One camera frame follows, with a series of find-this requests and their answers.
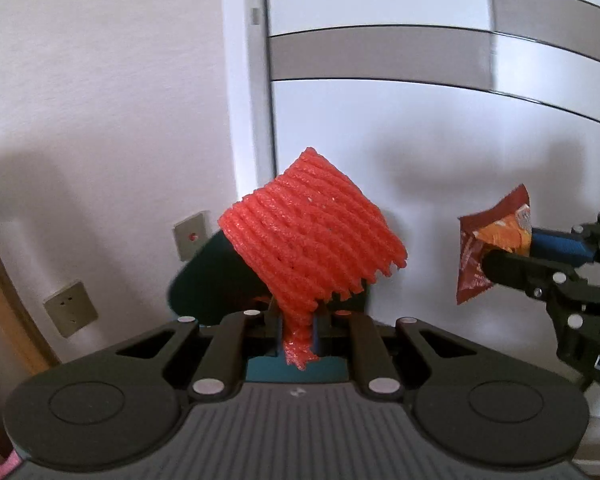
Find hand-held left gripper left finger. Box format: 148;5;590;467
107;310;284;402

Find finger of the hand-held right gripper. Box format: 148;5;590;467
530;211;600;267
482;249;600;333

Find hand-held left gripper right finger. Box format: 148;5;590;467
312;310;486;402

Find red snack packet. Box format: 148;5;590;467
454;183;533;307

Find teal plastic waste bin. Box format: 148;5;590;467
167;230;368;383

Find red foam fruit net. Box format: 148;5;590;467
218;146;408;372

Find wooden headboard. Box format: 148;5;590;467
0;205;61;456

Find pink blanket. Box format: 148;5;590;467
0;452;25;480

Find grey wall switch red dot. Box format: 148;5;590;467
172;211;212;262

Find grey wall socket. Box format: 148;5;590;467
42;280;99;338

